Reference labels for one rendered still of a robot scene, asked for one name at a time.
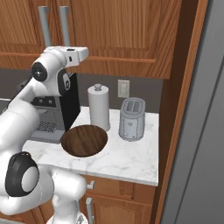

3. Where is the wooden drawer front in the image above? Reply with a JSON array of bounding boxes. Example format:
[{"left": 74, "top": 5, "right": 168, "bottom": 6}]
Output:
[{"left": 78, "top": 174, "right": 136, "bottom": 200}]

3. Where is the grey fridge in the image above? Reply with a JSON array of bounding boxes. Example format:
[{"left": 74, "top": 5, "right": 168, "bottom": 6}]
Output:
[{"left": 159, "top": 0, "right": 224, "bottom": 224}]

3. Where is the grey base cabinet handle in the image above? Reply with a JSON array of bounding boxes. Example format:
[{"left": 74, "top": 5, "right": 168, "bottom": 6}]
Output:
[{"left": 85, "top": 197, "right": 95, "bottom": 224}]

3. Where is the dark wooden bowl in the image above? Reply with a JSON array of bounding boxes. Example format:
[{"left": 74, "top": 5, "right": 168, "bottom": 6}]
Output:
[{"left": 59, "top": 124, "right": 109, "bottom": 158}]

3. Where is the wooden wall cabinet door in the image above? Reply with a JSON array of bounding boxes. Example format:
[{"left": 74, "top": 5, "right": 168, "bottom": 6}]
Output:
[
  {"left": 54, "top": 0, "right": 182, "bottom": 81},
  {"left": 0, "top": 0, "right": 57, "bottom": 71}
]

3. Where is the white paper towel roll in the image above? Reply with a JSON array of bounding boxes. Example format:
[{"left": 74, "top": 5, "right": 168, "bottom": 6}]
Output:
[{"left": 87, "top": 83, "right": 111, "bottom": 132}]

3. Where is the tall wooden side panel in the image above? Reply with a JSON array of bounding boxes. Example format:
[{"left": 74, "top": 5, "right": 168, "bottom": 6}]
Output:
[{"left": 151, "top": 0, "right": 210, "bottom": 224}]

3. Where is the wooden base cabinet door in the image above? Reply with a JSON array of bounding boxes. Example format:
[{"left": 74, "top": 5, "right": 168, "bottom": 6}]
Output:
[{"left": 79, "top": 193, "right": 156, "bottom": 224}]

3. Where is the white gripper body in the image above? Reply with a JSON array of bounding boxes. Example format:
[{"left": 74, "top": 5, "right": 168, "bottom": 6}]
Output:
[{"left": 76, "top": 46, "right": 90, "bottom": 64}]

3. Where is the white wall outlet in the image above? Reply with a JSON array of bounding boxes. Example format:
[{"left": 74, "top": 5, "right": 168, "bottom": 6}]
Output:
[{"left": 117, "top": 79, "right": 130, "bottom": 99}]

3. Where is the silver toaster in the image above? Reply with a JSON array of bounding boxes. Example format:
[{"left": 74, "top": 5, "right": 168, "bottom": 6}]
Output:
[{"left": 118, "top": 96, "right": 146, "bottom": 143}]

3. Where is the grey bar cabinet handle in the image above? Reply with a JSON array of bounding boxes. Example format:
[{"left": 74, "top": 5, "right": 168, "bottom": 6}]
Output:
[
  {"left": 59, "top": 5, "right": 72, "bottom": 48},
  {"left": 38, "top": 5, "right": 53, "bottom": 49}
]

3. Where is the grey coffee machine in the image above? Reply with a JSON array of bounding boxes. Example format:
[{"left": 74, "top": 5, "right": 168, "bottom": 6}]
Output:
[{"left": 17, "top": 78, "right": 68, "bottom": 144}]

